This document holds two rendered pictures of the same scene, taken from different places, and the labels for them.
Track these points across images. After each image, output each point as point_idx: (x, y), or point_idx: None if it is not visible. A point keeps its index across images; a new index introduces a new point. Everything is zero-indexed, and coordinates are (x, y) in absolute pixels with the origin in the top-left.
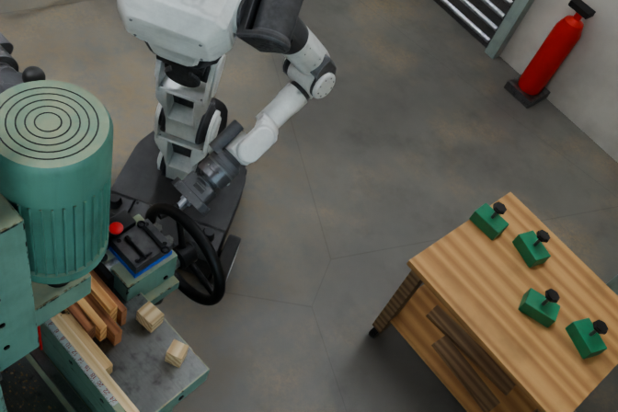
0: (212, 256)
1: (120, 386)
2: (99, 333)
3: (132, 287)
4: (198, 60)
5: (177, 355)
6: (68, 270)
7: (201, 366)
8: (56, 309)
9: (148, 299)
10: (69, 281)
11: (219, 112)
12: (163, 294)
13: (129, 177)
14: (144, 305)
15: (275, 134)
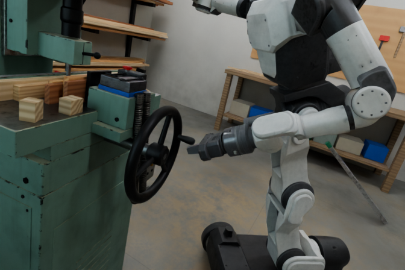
0: (146, 123)
1: (3, 102)
2: None
3: (91, 90)
4: (268, 50)
5: (23, 99)
6: None
7: (19, 128)
8: (52, 50)
9: (97, 123)
10: (66, 35)
11: (311, 193)
12: (105, 130)
13: (252, 240)
14: (78, 96)
15: (293, 126)
